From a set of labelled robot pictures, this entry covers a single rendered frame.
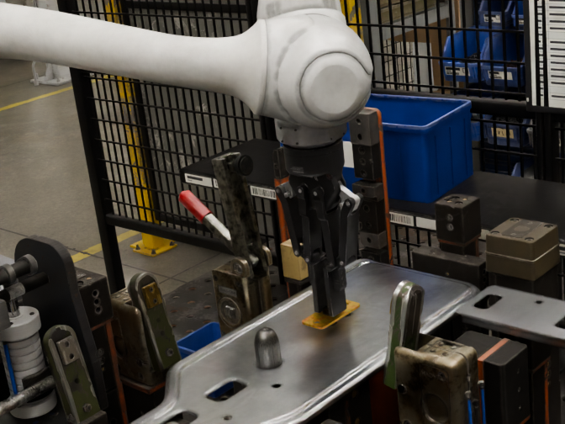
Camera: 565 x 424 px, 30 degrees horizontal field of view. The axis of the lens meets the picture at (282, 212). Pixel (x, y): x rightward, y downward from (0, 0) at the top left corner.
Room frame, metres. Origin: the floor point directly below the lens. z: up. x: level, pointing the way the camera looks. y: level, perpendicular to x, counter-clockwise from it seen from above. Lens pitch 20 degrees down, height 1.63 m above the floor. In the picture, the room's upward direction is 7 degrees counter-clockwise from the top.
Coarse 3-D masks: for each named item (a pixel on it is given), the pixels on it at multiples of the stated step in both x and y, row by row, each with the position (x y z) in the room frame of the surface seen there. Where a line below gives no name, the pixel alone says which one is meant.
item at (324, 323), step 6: (348, 300) 1.30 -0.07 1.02; (324, 306) 1.27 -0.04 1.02; (348, 306) 1.28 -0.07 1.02; (354, 306) 1.28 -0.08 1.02; (324, 312) 1.27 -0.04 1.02; (342, 312) 1.27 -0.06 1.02; (348, 312) 1.27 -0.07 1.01; (306, 318) 1.26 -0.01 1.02; (312, 318) 1.26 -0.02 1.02; (318, 318) 1.26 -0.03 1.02; (324, 318) 1.26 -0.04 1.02; (330, 318) 1.25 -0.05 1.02; (336, 318) 1.25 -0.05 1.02; (306, 324) 1.25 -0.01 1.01; (312, 324) 1.24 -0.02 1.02; (318, 324) 1.24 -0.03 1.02; (324, 324) 1.24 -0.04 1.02; (330, 324) 1.24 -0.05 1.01
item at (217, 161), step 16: (224, 160) 1.37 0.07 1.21; (240, 160) 1.36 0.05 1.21; (224, 176) 1.36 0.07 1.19; (240, 176) 1.38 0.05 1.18; (224, 192) 1.37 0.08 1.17; (240, 192) 1.39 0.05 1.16; (224, 208) 1.37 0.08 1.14; (240, 208) 1.38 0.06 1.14; (240, 224) 1.36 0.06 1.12; (256, 224) 1.38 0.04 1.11; (240, 240) 1.35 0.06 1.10; (256, 240) 1.37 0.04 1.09; (240, 256) 1.36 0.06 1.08; (256, 256) 1.37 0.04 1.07
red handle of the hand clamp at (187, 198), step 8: (184, 192) 1.45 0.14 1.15; (184, 200) 1.44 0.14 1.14; (192, 200) 1.44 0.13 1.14; (192, 208) 1.43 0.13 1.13; (200, 208) 1.43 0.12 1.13; (200, 216) 1.42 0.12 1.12; (208, 216) 1.42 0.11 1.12; (208, 224) 1.41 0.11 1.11; (216, 224) 1.41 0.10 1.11; (216, 232) 1.40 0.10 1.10; (224, 232) 1.40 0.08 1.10; (224, 240) 1.39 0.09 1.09; (232, 248) 1.38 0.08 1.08; (256, 264) 1.37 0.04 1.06
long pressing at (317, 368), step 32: (352, 288) 1.38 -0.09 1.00; (384, 288) 1.36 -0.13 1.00; (448, 288) 1.34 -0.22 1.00; (256, 320) 1.30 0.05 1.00; (288, 320) 1.30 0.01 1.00; (352, 320) 1.27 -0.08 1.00; (384, 320) 1.26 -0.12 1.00; (448, 320) 1.26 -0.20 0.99; (224, 352) 1.22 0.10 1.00; (288, 352) 1.20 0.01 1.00; (320, 352) 1.19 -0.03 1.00; (352, 352) 1.18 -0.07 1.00; (384, 352) 1.18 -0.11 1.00; (192, 384) 1.15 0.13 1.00; (224, 384) 1.14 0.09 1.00; (256, 384) 1.13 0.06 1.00; (288, 384) 1.12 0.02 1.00; (320, 384) 1.11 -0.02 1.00; (352, 384) 1.11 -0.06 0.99; (160, 416) 1.08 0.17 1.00; (224, 416) 1.06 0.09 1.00; (256, 416) 1.06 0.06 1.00; (288, 416) 1.05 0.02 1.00
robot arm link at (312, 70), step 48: (0, 48) 1.21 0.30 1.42; (48, 48) 1.19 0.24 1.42; (96, 48) 1.15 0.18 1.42; (144, 48) 1.12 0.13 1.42; (192, 48) 1.10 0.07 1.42; (240, 48) 1.10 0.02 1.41; (288, 48) 1.07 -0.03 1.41; (336, 48) 1.04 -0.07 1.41; (240, 96) 1.10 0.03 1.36; (288, 96) 1.04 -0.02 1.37; (336, 96) 1.03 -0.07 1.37
